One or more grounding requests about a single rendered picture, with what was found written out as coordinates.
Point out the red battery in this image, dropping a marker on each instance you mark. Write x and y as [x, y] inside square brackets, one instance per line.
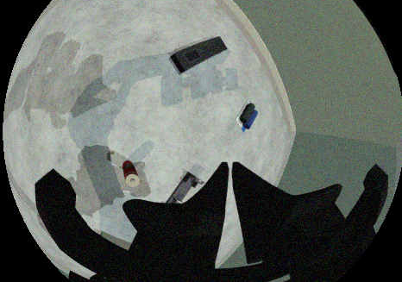
[131, 176]

